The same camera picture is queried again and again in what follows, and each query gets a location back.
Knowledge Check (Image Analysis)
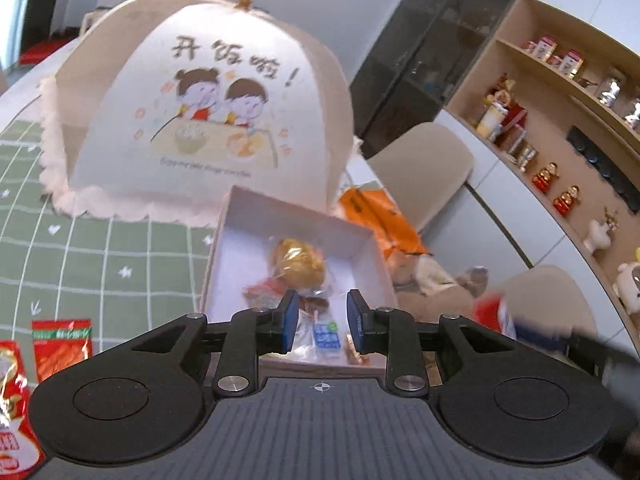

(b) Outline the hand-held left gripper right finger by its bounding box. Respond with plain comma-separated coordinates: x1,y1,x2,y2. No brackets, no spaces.
346,288,519,399

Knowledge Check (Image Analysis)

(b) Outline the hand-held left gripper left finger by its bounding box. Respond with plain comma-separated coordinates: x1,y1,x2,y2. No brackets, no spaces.
130,288,301,399

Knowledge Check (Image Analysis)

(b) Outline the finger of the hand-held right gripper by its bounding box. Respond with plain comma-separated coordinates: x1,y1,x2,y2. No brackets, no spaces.
515,315,632,377

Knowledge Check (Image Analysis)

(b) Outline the blue label bread packet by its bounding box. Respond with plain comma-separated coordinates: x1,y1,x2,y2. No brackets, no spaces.
292,307,346,361

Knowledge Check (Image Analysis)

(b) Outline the small red snack packet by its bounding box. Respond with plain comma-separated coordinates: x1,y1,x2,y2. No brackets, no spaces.
242,280,288,311

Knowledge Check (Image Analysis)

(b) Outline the golden cake packet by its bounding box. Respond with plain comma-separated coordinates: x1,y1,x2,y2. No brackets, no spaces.
267,237,333,293

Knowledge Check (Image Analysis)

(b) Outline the pink cardboard box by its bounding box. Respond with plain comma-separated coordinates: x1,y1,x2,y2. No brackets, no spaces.
199,185,401,376

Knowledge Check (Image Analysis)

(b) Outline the brown plush toy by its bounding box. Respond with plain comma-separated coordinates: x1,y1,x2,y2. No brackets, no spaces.
387,250,506,331

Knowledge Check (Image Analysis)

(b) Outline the white animal figurine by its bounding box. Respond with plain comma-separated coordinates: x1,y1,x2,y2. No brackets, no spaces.
584,208,618,253
614,247,640,313

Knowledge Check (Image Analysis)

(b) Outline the orange paper bag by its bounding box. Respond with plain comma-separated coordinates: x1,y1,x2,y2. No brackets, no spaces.
337,185,431,261

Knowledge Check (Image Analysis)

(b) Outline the red gold figurine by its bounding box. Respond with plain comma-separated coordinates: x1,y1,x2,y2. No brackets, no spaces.
531,162,560,192
552,186,582,217

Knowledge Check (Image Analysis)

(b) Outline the yellow cup with figurine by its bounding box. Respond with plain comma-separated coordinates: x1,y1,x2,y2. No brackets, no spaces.
475,74,526,141

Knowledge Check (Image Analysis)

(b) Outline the red chili snack packet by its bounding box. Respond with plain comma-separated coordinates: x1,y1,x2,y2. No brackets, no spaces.
31,318,94,382

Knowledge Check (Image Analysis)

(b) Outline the clear glass jar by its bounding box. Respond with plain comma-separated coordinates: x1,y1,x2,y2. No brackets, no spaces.
597,67,623,107

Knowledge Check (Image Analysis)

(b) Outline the red label jar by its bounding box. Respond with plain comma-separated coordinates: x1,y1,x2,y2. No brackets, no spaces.
522,35,557,63
555,50,583,77

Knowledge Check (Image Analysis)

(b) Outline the dark glass cabinet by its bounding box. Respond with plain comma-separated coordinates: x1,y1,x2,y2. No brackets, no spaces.
350,0,538,158

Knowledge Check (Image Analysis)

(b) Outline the cartoon print mesh food cover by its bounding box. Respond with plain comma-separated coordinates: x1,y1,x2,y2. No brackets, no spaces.
39,0,362,221

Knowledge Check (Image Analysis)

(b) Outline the red yellow snack packet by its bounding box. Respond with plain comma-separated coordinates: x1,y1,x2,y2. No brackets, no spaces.
0,340,47,476

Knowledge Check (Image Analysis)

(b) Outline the black wall panel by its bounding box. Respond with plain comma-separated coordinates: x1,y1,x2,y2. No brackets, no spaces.
566,125,640,201

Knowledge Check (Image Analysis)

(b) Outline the wooden wall shelf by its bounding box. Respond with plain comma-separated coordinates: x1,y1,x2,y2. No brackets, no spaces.
445,0,640,321

